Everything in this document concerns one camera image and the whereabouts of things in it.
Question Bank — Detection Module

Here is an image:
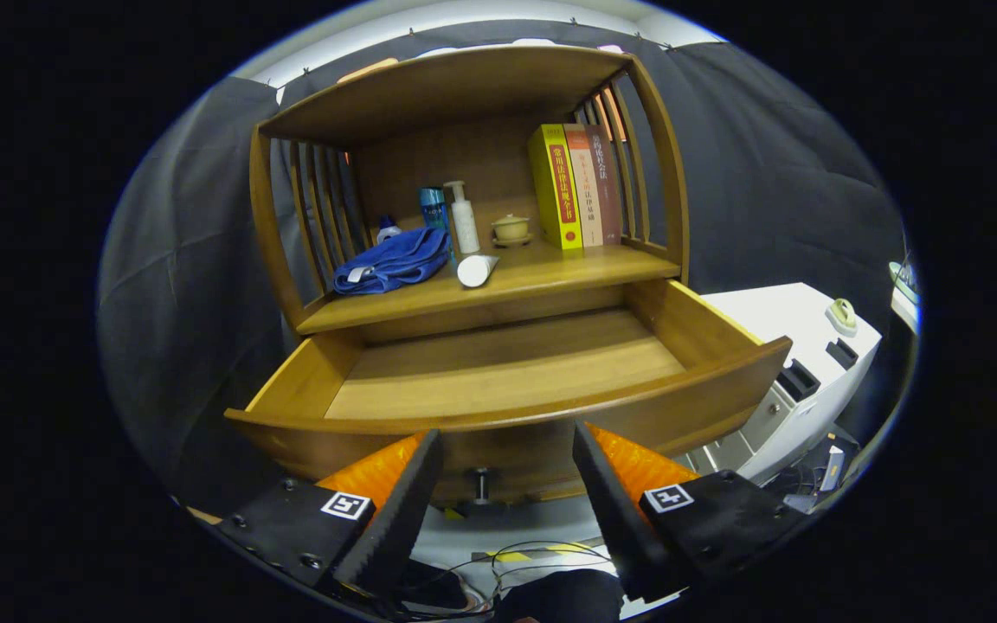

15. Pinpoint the white pump bottle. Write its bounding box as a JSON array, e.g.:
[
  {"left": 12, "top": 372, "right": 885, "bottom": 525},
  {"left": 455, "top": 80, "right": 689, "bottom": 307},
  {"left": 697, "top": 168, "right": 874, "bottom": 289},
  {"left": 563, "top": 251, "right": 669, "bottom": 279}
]
[{"left": 444, "top": 180, "right": 481, "bottom": 255}]

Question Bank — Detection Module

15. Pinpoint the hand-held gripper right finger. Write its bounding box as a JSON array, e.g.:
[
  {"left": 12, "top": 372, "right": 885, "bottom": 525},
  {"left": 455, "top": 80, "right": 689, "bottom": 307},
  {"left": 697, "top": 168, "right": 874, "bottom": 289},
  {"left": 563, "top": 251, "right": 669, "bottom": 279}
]
[{"left": 572, "top": 421, "right": 811, "bottom": 604}]

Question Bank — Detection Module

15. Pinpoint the small white box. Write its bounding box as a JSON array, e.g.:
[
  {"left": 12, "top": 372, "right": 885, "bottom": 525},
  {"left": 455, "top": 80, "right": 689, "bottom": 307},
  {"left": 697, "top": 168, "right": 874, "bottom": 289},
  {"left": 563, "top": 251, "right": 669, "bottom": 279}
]
[{"left": 819, "top": 445, "right": 847, "bottom": 494}]

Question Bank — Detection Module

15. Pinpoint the white side cabinet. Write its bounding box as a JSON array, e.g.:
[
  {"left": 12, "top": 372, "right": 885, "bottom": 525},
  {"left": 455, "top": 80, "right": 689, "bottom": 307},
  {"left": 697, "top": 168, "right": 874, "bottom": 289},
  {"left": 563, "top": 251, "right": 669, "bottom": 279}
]
[{"left": 685, "top": 282, "right": 883, "bottom": 485}]

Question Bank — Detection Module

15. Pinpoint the black backdrop cloth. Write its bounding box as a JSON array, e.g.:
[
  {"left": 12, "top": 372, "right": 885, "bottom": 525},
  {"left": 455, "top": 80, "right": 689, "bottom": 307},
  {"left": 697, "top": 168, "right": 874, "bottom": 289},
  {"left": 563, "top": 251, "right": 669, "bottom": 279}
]
[{"left": 99, "top": 17, "right": 908, "bottom": 511}]

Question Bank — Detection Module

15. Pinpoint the white green cosmetic tube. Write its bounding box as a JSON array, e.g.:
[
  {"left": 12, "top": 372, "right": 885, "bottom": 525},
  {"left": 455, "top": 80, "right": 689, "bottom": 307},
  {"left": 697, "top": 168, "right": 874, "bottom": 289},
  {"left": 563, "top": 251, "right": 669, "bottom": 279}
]
[{"left": 455, "top": 254, "right": 501, "bottom": 289}]

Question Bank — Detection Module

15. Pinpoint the black cable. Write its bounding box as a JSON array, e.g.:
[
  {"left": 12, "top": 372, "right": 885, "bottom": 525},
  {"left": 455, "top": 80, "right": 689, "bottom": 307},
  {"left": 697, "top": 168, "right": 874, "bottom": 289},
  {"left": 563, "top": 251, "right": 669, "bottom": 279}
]
[{"left": 412, "top": 541, "right": 616, "bottom": 607}]

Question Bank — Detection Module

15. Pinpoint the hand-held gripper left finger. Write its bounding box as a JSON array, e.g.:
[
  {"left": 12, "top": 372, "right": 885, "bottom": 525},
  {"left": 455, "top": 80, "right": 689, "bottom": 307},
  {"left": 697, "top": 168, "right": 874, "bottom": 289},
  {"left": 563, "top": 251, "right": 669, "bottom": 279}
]
[{"left": 217, "top": 428, "right": 445, "bottom": 598}]

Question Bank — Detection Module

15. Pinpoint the yellow book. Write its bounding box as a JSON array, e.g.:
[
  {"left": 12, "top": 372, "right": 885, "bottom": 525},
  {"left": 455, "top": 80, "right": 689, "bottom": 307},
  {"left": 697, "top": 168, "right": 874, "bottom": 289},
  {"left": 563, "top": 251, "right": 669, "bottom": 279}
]
[{"left": 527, "top": 124, "right": 584, "bottom": 251}]

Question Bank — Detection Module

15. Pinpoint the small white container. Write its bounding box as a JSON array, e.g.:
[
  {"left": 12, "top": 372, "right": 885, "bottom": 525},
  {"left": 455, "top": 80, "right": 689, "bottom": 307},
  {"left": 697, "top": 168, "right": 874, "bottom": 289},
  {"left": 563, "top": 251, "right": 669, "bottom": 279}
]
[{"left": 888, "top": 258, "right": 922, "bottom": 334}]

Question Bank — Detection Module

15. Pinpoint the orange white book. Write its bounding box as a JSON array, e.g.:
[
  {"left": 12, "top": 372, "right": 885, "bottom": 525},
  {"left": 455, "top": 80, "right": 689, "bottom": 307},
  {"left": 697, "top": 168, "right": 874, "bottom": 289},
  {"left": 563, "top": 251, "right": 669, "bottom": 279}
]
[{"left": 563, "top": 124, "right": 605, "bottom": 248}]

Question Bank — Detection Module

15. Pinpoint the person's dark clothing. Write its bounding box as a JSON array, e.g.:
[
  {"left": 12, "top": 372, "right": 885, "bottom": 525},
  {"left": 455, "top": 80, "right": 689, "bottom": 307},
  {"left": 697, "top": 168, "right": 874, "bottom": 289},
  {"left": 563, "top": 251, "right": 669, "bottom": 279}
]
[{"left": 494, "top": 569, "right": 625, "bottom": 623}]

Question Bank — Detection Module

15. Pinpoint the pale yellow tape roll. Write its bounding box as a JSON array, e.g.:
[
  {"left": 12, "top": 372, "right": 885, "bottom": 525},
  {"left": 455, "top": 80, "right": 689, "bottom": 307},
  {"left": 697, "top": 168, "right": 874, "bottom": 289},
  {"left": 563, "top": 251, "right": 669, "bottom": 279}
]
[{"left": 826, "top": 298, "right": 859, "bottom": 337}]

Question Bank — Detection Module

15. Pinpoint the teal blue bottle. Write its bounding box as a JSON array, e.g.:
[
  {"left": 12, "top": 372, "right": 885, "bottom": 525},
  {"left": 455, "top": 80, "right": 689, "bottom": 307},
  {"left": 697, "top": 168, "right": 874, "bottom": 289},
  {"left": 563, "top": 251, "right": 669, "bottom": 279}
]
[{"left": 419, "top": 187, "right": 450, "bottom": 233}]

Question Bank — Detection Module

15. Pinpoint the wooden drawer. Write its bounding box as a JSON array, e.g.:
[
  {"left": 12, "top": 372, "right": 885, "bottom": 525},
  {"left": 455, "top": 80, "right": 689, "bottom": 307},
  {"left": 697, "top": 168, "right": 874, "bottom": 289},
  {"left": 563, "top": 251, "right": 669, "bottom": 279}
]
[{"left": 223, "top": 277, "right": 794, "bottom": 511}]

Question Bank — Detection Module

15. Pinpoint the brown book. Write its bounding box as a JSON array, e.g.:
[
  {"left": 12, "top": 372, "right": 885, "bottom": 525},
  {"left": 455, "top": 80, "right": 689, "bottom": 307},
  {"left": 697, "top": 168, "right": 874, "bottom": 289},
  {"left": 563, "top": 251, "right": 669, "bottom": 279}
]
[{"left": 585, "top": 125, "right": 623, "bottom": 245}]

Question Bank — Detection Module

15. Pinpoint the black rectangular holder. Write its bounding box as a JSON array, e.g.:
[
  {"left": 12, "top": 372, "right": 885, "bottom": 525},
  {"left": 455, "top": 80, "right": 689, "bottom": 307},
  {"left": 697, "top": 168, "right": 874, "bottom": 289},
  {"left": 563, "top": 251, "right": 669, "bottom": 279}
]
[{"left": 779, "top": 358, "right": 821, "bottom": 401}]

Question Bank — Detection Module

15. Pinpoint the beige lidded teacup with saucer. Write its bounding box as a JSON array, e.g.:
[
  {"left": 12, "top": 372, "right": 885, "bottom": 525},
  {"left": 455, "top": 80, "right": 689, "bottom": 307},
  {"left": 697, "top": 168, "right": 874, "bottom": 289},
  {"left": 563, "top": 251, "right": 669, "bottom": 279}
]
[{"left": 491, "top": 214, "right": 534, "bottom": 248}]

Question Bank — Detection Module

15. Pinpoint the blue folded towel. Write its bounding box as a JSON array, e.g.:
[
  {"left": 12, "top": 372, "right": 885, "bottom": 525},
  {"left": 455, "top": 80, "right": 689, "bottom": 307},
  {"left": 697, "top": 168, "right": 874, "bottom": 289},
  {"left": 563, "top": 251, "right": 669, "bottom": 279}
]
[{"left": 332, "top": 227, "right": 452, "bottom": 296}]

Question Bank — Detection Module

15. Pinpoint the wooden cabinet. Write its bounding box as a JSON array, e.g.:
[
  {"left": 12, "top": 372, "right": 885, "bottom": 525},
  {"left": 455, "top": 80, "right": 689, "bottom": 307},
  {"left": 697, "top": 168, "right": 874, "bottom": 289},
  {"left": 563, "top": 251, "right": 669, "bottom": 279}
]
[{"left": 248, "top": 45, "right": 691, "bottom": 347}]

